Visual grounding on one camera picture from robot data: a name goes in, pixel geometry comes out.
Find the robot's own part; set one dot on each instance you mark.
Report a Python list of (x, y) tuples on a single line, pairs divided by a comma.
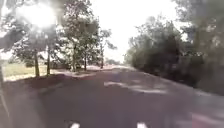
[(141, 125), (75, 125)]

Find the row of trees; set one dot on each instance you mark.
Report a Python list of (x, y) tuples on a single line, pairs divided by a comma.
[(77, 36)]

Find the grey asphalt road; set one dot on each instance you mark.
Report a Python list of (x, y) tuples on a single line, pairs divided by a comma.
[(110, 106)]

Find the bare dirt verge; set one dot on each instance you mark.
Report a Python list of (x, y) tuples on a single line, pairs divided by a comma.
[(66, 73)]

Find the dense trees and bushes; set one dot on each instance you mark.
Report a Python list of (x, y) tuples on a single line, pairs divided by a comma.
[(166, 50)]

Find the grass field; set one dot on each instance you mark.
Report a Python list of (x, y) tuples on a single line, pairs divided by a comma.
[(18, 69)]

